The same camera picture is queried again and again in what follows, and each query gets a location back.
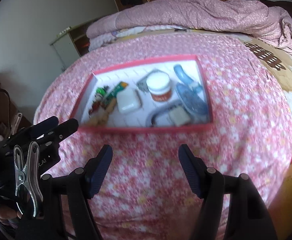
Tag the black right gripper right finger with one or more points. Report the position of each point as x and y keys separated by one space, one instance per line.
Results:
x=248 y=217

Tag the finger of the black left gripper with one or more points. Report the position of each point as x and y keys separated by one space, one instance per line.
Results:
x=35 y=131
x=61 y=131

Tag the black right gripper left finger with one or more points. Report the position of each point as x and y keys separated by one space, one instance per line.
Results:
x=81 y=185

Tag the wooden phone stand bar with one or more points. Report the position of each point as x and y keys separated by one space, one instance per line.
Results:
x=108 y=110

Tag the red toy keychain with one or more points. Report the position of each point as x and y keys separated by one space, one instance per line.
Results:
x=95 y=107

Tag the green white figure keychain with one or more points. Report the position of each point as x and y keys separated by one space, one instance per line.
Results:
x=101 y=93

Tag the white earbuds case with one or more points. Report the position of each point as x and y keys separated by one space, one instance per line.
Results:
x=128 y=101

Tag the green orange battery pack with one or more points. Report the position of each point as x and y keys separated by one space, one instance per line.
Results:
x=112 y=95

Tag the grey perforated metal block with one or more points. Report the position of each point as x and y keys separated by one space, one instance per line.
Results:
x=142 y=85

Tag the white orange jar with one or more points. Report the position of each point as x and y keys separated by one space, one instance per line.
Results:
x=159 y=86

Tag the white charger plug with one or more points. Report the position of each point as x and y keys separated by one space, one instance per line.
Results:
x=179 y=116

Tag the blue correction tape dispenser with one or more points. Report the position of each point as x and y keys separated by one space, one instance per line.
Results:
x=192 y=102

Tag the light blue handle toy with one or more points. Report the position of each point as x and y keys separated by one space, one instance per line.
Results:
x=187 y=80

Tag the person's hand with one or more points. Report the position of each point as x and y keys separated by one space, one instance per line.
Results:
x=6 y=213

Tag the metal spring clip right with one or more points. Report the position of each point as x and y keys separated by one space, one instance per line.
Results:
x=27 y=192

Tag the cartoon print pillow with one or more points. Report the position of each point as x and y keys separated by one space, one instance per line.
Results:
x=127 y=32

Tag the pink shallow cardboard box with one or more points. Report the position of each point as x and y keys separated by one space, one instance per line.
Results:
x=131 y=73

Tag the pink quilted blanket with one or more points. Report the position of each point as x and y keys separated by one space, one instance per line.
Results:
x=272 y=25

